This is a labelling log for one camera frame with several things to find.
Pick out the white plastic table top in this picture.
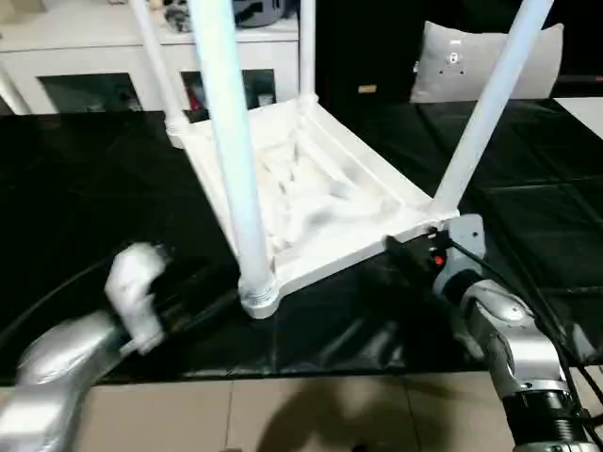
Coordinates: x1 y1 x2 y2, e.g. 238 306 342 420
166 90 462 322

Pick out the black work mat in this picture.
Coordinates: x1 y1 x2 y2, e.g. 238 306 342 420
0 95 603 383

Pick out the grey cushion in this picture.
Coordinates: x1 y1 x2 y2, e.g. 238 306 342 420
408 20 566 105

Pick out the white flat board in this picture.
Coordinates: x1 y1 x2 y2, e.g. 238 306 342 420
552 95 603 132

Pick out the black furniture with yellow label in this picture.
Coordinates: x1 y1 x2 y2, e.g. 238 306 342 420
312 0 603 104

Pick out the black television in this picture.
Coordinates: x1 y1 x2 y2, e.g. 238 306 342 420
559 72 603 99

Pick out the white glass-door cabinet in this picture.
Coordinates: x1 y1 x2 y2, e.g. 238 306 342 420
0 0 303 115

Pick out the grey round cooker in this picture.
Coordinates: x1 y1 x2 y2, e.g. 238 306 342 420
229 0 294 28

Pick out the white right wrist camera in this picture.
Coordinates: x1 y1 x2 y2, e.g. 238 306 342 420
432 213 487 294

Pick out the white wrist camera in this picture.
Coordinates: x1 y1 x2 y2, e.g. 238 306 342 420
432 213 487 294
102 241 171 358

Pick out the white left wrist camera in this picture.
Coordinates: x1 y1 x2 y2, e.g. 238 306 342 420
102 241 171 358

